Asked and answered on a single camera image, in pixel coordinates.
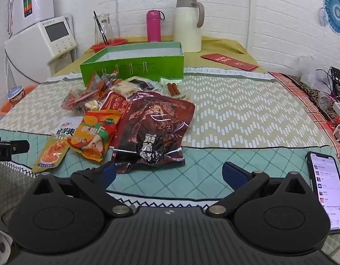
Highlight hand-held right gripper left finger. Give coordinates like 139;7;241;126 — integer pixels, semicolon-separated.
25;161;133;217

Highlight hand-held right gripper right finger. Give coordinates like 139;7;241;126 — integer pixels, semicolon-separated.
206;161;318;217

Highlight orange and green snack packet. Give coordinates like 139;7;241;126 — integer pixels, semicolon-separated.
67;110;121;162

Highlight yellow orange sauce packet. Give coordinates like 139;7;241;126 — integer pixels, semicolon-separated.
31;135;70;174

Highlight white red-logo snack packet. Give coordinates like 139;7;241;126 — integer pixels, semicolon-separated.
52;116;85;141

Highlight red snack packet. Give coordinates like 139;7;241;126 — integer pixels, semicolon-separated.
100;91;137;148

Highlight large dark red snack bag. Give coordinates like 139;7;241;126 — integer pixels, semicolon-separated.
111;92;196;174

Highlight clear bag of red dates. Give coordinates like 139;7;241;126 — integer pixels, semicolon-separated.
61;88;104;116

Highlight clear packet of white candy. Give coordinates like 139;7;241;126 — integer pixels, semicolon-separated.
112;77;152;98

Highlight clear orange-edged snack packet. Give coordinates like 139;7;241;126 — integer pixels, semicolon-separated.
87;71;123;100

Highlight green cardboard box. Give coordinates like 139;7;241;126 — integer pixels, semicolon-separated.
80;42;185;88

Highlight small jar with blue lid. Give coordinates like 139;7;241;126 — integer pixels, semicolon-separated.
8;86;25;108

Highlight orange plastic stool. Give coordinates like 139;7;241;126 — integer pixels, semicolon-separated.
0;84;38;116

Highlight smartphone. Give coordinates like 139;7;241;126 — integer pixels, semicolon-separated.
305;151;340;235

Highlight toilet paper roll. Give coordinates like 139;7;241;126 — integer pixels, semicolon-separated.
0;226;13;265

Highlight white appliance with screen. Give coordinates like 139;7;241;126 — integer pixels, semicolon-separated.
4;16;78;85

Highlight red envelope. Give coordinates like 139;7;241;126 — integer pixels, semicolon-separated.
201;52;259;72

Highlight clear plastic bag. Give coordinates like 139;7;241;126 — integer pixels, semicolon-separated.
297;55;336;89

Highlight yellow tablecloth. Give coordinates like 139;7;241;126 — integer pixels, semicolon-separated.
53;36;267;76

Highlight red plastic basket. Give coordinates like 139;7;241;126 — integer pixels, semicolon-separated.
90;39;128;53

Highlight glass carafe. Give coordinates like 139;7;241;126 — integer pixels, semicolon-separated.
93;14;113;45

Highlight black straws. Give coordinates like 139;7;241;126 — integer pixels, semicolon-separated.
93;11;108;45

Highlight pink thermos bottle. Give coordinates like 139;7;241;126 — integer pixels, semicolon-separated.
146;10;165;42

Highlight cream thermos jug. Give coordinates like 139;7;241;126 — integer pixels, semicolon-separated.
173;0;205;53

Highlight black chargers with cables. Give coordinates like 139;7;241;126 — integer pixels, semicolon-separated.
329;66;340;97

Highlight white wall water purifier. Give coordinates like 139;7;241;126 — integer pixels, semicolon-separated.
7;0;55;34

